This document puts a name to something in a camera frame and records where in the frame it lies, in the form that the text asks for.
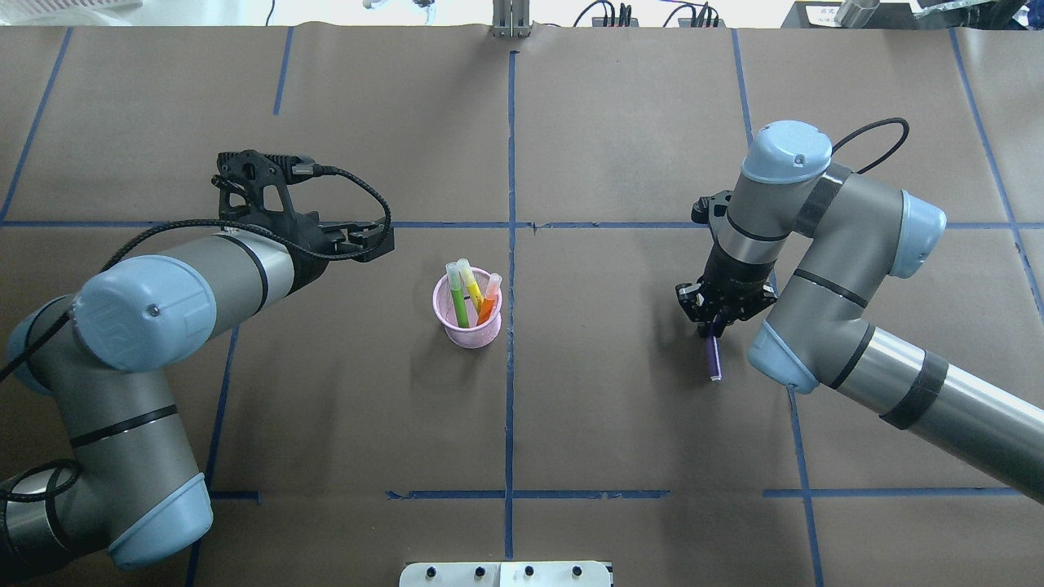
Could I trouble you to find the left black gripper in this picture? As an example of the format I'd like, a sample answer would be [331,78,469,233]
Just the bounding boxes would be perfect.
[265,214,395,294]

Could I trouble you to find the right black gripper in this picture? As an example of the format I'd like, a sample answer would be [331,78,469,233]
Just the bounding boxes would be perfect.
[675,245,778,338]

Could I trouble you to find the purple highlighter pen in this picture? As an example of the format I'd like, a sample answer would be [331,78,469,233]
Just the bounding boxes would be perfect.
[706,335,723,382]

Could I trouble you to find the yellow highlighter pen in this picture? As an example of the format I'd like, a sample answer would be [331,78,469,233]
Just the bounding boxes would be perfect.
[456,258,484,313]

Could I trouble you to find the orange highlighter pen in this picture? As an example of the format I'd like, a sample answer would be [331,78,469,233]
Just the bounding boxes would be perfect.
[477,272,502,326]

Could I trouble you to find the green highlighter pen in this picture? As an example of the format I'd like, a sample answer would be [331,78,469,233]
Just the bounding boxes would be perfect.
[446,263,470,329]

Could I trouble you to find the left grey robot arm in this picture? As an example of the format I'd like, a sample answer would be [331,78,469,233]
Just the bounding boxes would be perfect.
[2,213,394,585]

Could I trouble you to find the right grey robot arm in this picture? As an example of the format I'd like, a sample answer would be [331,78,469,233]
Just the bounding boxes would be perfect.
[675,120,1043,501]

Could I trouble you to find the pink mesh pen holder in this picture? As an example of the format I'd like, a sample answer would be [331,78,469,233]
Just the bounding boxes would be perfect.
[431,273,507,349]

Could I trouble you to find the silver metal cylinder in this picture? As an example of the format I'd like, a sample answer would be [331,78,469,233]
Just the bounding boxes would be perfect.
[833,0,881,29]

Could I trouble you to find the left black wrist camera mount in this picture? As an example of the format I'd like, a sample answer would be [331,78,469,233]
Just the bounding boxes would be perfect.
[211,149,316,224]

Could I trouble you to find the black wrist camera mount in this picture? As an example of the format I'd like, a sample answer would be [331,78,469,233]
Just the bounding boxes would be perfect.
[211,149,316,224]
[690,190,733,244]

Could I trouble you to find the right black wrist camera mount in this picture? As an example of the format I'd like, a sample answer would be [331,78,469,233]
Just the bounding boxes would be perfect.
[690,190,733,244]

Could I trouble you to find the right braided black cable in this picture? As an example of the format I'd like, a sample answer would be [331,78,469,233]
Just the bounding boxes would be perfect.
[828,117,910,177]

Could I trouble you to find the aluminium frame post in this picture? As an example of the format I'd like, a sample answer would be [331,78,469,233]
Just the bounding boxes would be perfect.
[491,0,532,38]

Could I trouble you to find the right black USB hub cables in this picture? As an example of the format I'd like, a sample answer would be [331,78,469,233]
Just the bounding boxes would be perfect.
[662,2,722,29]

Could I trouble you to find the black usb hub cables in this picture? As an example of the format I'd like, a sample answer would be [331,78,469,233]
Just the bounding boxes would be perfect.
[662,2,722,29]
[573,0,635,29]

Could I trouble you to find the left black USB hub cables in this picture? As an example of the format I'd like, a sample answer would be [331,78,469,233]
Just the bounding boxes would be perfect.
[573,0,635,29]

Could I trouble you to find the white bracket plate with holes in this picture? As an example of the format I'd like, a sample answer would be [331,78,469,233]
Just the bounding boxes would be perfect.
[398,560,615,586]

